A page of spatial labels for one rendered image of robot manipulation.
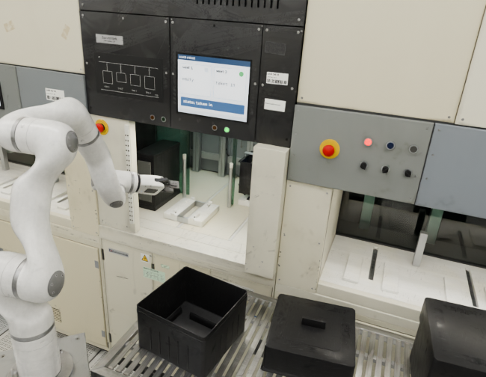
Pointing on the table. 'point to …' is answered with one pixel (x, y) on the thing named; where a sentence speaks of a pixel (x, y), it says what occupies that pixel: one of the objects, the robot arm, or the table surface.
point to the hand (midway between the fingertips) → (171, 186)
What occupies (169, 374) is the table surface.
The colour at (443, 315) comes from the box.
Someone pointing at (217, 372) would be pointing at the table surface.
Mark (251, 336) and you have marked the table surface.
